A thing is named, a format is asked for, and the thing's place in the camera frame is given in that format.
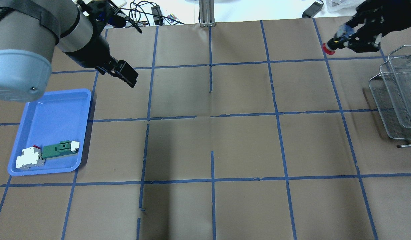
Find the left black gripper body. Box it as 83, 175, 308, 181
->
64, 34, 118, 74

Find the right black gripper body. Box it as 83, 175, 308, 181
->
355, 0, 411, 37

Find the red emergency stop button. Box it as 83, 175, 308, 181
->
322, 24, 355, 55

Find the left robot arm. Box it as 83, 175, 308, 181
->
0, 0, 138, 102

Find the black power adapter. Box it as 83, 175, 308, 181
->
151, 5, 164, 26

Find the blue plastic tray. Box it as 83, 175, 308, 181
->
7, 89, 92, 176

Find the colourful remote control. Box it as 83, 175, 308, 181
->
164, 13, 179, 25

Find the green terminal block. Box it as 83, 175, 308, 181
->
42, 140, 80, 160

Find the white circuit breaker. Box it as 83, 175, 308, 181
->
15, 145, 45, 170

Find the black cable bundle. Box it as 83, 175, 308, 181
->
119, 0, 186, 28

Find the aluminium frame post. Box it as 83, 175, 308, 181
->
199, 0, 215, 28

